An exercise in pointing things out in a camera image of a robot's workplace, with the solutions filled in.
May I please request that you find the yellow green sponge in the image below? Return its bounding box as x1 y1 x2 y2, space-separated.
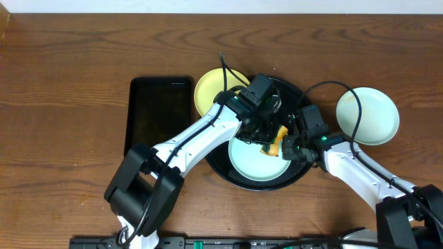
260 126 288 157

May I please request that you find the light blue plate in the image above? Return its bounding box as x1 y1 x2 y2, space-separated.
228 138 291 181

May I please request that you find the yellow plate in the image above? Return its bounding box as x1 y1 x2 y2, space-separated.
194 68 250 116

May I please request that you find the mint green plate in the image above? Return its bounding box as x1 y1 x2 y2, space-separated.
336 87 399 145

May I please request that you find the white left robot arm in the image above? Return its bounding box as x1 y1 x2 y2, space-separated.
104 89 281 248

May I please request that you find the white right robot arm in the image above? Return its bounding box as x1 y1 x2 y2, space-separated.
282 134 442 248

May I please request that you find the round black tray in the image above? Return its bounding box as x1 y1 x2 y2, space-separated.
198 75 314 192

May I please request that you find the rectangular black tray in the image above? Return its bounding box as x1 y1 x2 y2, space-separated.
124 76 193 154

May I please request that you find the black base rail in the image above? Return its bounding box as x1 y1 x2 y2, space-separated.
69 228 377 249

